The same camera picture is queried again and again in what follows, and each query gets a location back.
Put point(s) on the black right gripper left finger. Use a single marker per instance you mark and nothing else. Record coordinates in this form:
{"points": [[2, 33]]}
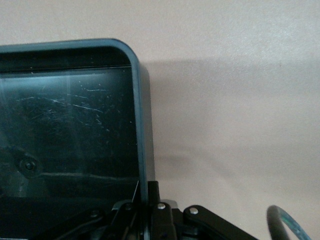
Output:
{"points": [[125, 220]]}

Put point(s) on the black plastic box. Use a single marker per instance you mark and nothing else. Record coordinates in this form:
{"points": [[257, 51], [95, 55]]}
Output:
{"points": [[75, 125]]}

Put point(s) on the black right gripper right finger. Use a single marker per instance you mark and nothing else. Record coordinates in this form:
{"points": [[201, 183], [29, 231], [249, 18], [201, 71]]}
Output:
{"points": [[162, 220]]}

